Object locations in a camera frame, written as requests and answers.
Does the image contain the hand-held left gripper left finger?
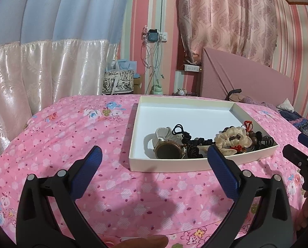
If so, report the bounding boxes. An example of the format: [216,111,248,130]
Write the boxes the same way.
[16,145,105,248]

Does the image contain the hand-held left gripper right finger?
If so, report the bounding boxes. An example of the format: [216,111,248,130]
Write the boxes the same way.
[207,145,294,248]

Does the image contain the cream ruffled scrunchie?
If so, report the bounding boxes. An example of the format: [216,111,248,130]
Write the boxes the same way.
[215,127,253,152]

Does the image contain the black ruffled scrunchie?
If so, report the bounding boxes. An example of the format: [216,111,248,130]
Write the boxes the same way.
[188,137,214,158]

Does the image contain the red knot bead bracelet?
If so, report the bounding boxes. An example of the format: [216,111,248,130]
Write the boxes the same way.
[234,120,255,152]

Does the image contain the white shallow cardboard box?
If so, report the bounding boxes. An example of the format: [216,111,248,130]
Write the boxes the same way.
[129,95,279,172]

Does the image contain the person's right hand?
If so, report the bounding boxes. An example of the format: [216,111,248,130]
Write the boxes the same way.
[296,191,308,232]

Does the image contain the dark blue patterned cloth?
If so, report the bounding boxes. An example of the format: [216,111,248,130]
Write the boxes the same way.
[278,110,308,138]

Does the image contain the black hair claw clip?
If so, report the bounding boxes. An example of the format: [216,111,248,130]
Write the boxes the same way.
[257,132,275,149]

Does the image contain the white small pillow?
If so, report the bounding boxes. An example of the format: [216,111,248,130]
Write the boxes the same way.
[277,98,295,113]

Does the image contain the pink floral bed sheet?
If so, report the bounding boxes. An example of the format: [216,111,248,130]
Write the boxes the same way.
[0,94,308,248]

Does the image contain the pink stuffed toy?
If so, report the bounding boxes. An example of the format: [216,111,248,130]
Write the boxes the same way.
[229,94,266,106]

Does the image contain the pink padded headboard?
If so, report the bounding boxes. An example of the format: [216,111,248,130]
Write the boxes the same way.
[201,47,295,109]

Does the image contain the person's bare leg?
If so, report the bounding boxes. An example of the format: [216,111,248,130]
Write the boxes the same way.
[116,235,168,248]

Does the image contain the black floral tote bag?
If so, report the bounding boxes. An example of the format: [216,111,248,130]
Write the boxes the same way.
[102,70,134,95]

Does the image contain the brown cardboard box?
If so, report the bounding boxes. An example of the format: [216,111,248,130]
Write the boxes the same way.
[133,76,144,95]

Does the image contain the light blue gift bag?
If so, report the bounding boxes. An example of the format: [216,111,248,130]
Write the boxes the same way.
[112,60,137,71]

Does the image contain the blue and white satin curtain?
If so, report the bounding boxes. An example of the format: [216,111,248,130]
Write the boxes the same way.
[0,0,134,161]

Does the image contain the pink patterned curtain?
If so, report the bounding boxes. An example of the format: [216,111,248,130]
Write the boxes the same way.
[177,0,279,66]

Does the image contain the beige strap wristwatch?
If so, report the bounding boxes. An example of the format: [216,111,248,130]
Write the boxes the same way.
[144,127,187,159]

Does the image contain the black strap on headboard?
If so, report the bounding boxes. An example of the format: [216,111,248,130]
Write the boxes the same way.
[225,89,242,101]

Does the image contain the hanging charger cables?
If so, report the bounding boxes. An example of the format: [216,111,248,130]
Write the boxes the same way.
[141,41,165,88]

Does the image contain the blue wall charger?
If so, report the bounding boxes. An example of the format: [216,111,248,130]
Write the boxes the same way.
[147,29,161,43]

